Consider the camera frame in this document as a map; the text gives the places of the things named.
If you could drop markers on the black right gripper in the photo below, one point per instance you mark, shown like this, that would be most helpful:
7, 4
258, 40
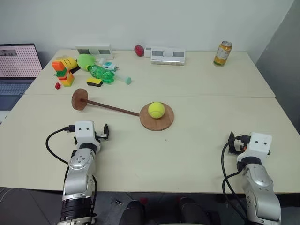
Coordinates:
235, 148

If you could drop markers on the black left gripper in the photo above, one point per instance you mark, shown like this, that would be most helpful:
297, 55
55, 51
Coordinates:
102, 137

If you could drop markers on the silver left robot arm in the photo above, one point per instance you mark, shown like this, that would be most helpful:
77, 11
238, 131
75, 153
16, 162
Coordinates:
80, 161

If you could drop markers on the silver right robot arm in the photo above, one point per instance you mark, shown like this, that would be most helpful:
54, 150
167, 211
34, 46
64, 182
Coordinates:
260, 185

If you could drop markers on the brown wooden disc with rod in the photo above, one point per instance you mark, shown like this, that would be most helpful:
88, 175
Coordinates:
79, 99

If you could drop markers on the yellow black eraser sponge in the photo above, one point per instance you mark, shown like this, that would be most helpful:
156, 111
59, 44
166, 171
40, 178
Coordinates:
94, 82

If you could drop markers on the clear tube with teal cap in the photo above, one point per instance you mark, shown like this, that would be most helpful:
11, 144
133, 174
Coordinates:
123, 79

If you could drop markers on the yellow tennis ball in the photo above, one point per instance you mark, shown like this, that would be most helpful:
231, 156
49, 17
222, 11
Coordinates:
155, 110

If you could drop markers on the green plastic bottle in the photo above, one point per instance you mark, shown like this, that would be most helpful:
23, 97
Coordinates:
102, 73

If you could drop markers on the round wooden base disc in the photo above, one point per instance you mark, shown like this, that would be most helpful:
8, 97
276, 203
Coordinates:
161, 124

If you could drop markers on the white and blue plug adapter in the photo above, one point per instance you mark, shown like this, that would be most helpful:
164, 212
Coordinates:
110, 66

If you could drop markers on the small red block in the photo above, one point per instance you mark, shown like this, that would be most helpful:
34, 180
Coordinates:
57, 86

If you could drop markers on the colourful building block stack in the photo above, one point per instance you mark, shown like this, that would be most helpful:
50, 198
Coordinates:
63, 73

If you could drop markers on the green plush toy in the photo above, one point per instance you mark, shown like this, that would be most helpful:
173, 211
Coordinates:
84, 61

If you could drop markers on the small black object on floor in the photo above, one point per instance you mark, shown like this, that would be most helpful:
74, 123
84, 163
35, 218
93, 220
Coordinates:
118, 201

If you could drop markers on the yellow toy banana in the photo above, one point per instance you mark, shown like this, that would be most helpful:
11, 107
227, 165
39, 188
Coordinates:
69, 62

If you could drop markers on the white box with grey windows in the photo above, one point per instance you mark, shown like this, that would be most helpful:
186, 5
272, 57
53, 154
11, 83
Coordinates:
167, 56
93, 50

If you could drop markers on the small red object on floor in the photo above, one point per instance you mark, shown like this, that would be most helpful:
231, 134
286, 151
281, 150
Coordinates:
144, 200

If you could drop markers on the dark rounded shape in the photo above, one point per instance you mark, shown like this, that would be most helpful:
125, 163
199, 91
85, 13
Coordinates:
132, 213
192, 211

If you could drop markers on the yellow drink can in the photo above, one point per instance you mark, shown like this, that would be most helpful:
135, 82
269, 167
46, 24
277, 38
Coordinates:
222, 55

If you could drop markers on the red toy fruit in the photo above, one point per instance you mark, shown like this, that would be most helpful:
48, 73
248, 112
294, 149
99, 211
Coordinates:
139, 50

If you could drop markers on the small white box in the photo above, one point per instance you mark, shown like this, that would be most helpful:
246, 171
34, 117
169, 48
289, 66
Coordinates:
147, 52

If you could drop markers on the open laptop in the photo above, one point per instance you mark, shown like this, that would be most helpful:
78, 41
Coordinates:
16, 63

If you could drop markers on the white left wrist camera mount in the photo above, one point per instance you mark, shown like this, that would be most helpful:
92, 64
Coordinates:
84, 134

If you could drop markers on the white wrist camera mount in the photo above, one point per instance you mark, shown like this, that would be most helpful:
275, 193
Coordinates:
84, 134
259, 145

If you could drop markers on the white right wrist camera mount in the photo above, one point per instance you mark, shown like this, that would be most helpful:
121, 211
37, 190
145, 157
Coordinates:
259, 145

